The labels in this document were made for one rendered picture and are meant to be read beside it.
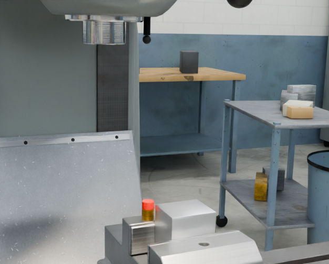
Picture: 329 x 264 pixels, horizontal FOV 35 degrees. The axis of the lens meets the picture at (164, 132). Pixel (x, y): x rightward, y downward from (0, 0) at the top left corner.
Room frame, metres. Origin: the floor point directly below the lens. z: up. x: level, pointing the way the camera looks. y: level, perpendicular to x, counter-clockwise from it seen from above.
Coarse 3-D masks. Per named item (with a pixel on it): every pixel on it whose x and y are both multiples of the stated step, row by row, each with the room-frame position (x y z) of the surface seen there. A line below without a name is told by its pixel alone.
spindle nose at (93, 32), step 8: (88, 24) 0.57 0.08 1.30; (96, 24) 0.57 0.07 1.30; (104, 24) 0.57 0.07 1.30; (112, 24) 0.57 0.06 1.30; (120, 24) 0.57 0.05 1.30; (88, 32) 0.57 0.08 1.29; (96, 32) 0.57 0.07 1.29; (104, 32) 0.57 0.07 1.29; (112, 32) 0.57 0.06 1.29; (120, 32) 0.57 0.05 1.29; (88, 40) 0.57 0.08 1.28; (96, 40) 0.57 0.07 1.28; (104, 40) 0.56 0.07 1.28; (112, 40) 0.57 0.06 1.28; (120, 40) 0.57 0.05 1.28
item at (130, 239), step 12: (132, 216) 0.66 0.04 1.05; (216, 216) 0.68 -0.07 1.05; (108, 228) 0.72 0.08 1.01; (120, 228) 0.72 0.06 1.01; (132, 228) 0.63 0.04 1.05; (144, 228) 0.63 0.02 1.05; (108, 240) 0.72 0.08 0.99; (120, 240) 0.68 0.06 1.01; (132, 240) 0.63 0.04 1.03; (144, 240) 0.63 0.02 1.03; (108, 252) 0.72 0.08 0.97; (120, 252) 0.67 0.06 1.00; (132, 252) 0.63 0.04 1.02; (144, 252) 0.63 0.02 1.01
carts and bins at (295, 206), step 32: (288, 96) 2.95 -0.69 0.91; (224, 128) 3.26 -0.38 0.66; (288, 128) 2.52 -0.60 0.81; (224, 160) 3.26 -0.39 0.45; (288, 160) 3.37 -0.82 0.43; (320, 160) 2.83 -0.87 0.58; (224, 192) 3.26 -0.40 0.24; (256, 192) 2.91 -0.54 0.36; (288, 192) 3.07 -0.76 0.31; (320, 192) 2.53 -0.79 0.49; (224, 224) 3.27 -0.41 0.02; (288, 224) 2.55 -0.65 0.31; (320, 224) 2.53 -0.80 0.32
